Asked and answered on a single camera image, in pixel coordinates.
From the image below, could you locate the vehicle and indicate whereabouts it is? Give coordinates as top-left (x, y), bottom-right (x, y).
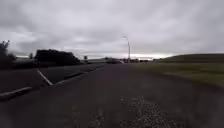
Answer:
top-left (106, 58), bottom-right (122, 65)

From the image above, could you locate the curved street lamp pole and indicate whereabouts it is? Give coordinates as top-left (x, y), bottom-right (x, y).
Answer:
top-left (121, 35), bottom-right (132, 63)

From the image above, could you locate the dark asphalt path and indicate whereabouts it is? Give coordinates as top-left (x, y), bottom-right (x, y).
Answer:
top-left (0, 63), bottom-right (224, 128)

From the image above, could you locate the concrete wheel stop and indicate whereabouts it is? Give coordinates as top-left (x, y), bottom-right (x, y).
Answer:
top-left (0, 86), bottom-right (33, 100)
top-left (63, 71), bottom-right (84, 80)

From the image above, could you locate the dark clump of trees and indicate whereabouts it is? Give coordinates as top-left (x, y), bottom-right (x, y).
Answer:
top-left (34, 48), bottom-right (82, 67)

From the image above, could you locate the grass strip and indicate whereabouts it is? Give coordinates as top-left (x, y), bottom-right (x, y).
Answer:
top-left (131, 62), bottom-right (224, 89)

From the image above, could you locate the grassy hill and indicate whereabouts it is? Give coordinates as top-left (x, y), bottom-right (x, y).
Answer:
top-left (155, 53), bottom-right (224, 65)

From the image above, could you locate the dark tree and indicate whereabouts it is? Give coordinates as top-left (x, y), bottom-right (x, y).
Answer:
top-left (0, 40), bottom-right (17, 70)

